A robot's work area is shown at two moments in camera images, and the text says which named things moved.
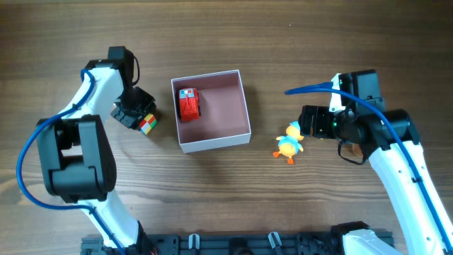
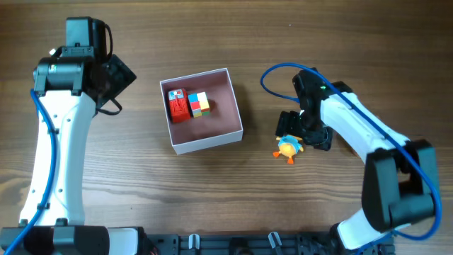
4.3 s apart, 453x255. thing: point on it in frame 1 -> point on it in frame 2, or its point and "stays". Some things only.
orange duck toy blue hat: [289, 144] stays
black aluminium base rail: [320, 243] stays
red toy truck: [190, 104] -> [180, 106]
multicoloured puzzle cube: [148, 124] -> [199, 104]
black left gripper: [134, 120] -> [122, 74]
